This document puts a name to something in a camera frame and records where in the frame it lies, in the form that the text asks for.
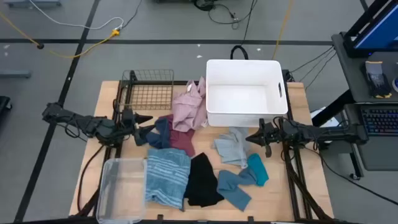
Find black cloth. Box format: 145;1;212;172
183;152;224;208

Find navy blue cloth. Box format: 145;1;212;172
145;118;171;149

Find blue striped towel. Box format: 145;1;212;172
145;148;192;210

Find light grey cloth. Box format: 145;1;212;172
213;126;251;169

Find maroon cloth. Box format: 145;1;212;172
158;114;196;157

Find long yellow floor cable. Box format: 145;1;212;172
0;11;121;59

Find straight yellow floor cable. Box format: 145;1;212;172
272;0;295;60

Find bronze wire basket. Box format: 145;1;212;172
119;68;175;111

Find black backlit keyboard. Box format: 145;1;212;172
360;105;398;137

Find black metal table frame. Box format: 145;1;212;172
74;70;330;224

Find black tangled floor cables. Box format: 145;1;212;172
192;0;259;46

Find computer monitor blue screen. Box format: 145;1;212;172
343;0;398;58

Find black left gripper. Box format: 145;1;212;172
119;107;155;147

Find pink cloth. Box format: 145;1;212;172
172;77;208;133

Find white plastic bin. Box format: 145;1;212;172
205;58;289;128

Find grey furniture foot bar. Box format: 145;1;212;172
0;70;32;78

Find black object on floor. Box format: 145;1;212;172
0;95;12;113

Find black cable beside table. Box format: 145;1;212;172
76;144;105;212

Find clear plastic container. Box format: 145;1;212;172
96;157;147;224

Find black cables to desk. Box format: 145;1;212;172
289;45;337;91

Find teal cloth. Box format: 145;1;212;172
247;153;270;187

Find grey computer desk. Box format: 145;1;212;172
312;30;398;181

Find grey black work gloves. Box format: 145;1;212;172
363;60;392;99

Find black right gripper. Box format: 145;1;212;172
245;118;282;158

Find black looped cable behind bin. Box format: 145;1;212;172
229;45;249;60

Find slate blue cloth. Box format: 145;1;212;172
216;169;257;212

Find black cable across floor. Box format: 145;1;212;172
306;146;398;206

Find white floor cable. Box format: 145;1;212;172
29;0;124;31

